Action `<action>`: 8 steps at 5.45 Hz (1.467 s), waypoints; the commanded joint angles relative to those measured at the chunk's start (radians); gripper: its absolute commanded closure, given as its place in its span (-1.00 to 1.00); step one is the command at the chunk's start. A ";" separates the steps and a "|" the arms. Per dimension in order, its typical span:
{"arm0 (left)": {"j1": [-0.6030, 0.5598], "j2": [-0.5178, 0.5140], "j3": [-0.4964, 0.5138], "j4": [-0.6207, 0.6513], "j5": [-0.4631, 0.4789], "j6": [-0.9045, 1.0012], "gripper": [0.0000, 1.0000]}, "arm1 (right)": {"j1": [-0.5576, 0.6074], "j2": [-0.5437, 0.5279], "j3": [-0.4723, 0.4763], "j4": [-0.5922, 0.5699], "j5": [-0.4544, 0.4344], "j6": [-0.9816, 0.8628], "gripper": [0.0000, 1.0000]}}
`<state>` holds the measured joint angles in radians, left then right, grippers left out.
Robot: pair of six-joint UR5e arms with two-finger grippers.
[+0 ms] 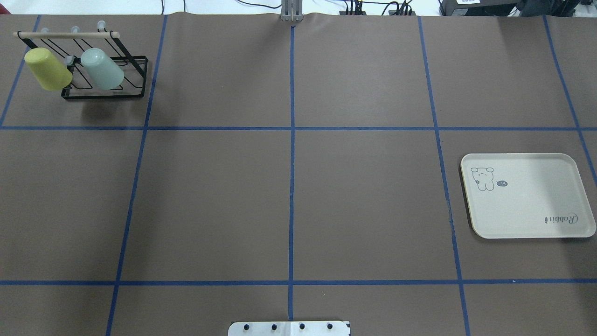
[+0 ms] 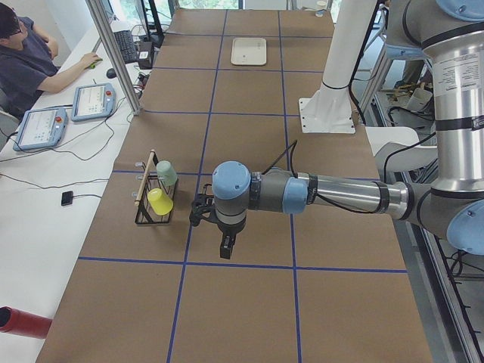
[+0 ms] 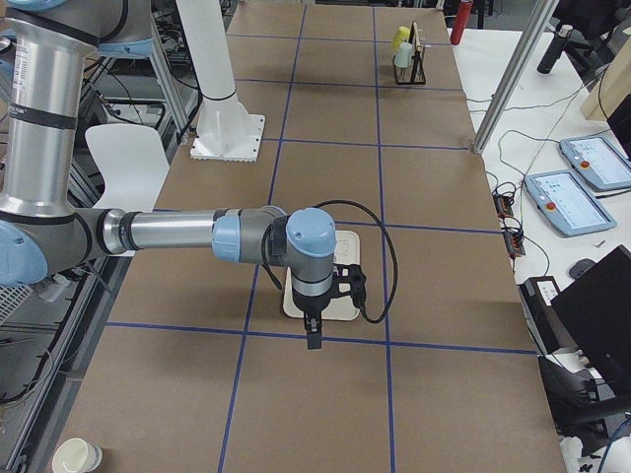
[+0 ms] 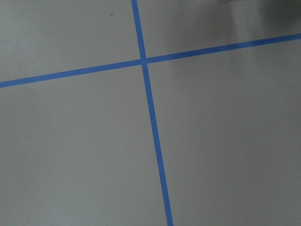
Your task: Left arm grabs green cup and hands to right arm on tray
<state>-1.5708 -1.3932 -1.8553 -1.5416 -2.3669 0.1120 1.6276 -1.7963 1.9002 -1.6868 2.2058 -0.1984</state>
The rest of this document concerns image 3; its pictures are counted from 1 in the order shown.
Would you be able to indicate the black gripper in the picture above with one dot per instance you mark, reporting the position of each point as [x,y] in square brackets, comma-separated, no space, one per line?
[309,304]

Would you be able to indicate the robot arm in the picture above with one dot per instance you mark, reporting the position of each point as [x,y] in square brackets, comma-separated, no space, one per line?
[43,234]

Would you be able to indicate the paper cup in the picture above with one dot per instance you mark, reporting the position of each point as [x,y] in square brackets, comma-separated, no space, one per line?
[76,456]

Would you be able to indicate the yellow plastic cup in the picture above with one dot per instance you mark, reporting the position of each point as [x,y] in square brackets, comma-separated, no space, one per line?
[401,35]

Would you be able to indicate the black box device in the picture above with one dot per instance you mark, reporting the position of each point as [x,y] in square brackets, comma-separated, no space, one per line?
[537,294]

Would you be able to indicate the white plastic chair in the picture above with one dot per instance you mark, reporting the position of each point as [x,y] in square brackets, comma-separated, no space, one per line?
[134,166]

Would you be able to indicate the black computer mouse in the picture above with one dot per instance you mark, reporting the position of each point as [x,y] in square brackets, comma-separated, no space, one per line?
[580,268]

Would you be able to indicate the near blue teach pendant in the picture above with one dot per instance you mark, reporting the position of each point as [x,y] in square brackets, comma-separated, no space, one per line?
[567,204]

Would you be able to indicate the blue teach pendant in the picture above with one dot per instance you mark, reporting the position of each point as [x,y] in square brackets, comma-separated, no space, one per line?
[598,162]
[567,204]

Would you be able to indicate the far blue teach pendant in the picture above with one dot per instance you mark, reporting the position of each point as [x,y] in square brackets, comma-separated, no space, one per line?
[598,162]

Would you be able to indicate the red cylinder bottle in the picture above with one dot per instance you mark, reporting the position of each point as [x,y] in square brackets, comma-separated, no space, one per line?
[461,19]

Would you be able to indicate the black cylinder bottle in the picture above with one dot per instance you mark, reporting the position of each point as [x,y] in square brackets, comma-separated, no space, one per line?
[555,48]

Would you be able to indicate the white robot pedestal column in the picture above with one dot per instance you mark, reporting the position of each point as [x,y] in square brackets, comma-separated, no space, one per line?
[225,131]

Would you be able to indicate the black wire cup rack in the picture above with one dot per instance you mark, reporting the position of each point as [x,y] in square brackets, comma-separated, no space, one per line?
[415,74]

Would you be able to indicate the aluminium frame post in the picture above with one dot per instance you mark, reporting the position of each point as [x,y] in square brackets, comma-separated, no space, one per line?
[523,51]

